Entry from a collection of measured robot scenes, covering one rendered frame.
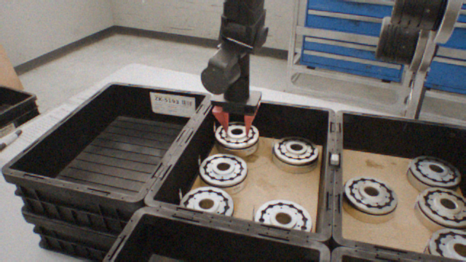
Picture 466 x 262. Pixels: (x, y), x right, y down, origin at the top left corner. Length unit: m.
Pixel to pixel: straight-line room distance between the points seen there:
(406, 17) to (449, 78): 1.66
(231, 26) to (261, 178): 0.33
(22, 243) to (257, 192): 0.55
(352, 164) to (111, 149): 0.58
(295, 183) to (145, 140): 0.39
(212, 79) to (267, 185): 0.26
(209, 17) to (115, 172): 3.17
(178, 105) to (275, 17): 2.73
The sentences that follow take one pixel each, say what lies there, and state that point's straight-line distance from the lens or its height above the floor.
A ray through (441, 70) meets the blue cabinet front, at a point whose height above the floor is 0.46.
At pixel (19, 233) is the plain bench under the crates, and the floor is 0.70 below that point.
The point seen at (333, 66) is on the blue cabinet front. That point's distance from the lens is 2.64.
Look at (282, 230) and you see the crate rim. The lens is 0.53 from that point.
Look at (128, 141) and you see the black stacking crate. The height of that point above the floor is 0.83.
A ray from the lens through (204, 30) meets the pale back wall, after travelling 3.94.
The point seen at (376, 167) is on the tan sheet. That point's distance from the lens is 0.85.
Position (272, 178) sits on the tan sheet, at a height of 0.83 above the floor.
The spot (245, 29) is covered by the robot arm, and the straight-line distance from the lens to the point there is 0.64.
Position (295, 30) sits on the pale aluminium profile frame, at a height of 0.59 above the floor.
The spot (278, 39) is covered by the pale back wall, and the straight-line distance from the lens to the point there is 3.61.
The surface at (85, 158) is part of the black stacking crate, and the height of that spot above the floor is 0.83.
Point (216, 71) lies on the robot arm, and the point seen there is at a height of 1.08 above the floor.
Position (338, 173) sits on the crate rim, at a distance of 0.64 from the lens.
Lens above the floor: 1.33
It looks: 34 degrees down
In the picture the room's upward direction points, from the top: straight up
